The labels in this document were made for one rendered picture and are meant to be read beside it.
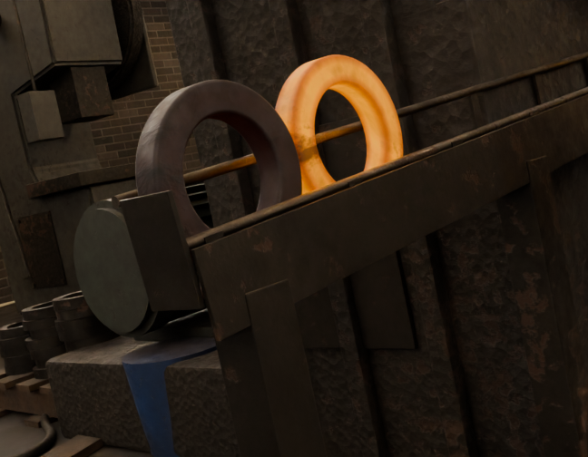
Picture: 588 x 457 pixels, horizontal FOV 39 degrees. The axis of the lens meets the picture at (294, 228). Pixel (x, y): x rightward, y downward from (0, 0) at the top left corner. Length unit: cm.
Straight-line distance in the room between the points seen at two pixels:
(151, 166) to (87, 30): 500
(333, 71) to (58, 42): 466
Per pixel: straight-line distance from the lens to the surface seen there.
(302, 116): 88
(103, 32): 583
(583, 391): 129
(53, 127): 540
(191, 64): 177
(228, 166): 88
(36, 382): 290
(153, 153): 75
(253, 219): 79
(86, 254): 236
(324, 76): 92
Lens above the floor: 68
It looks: 4 degrees down
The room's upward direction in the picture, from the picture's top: 12 degrees counter-clockwise
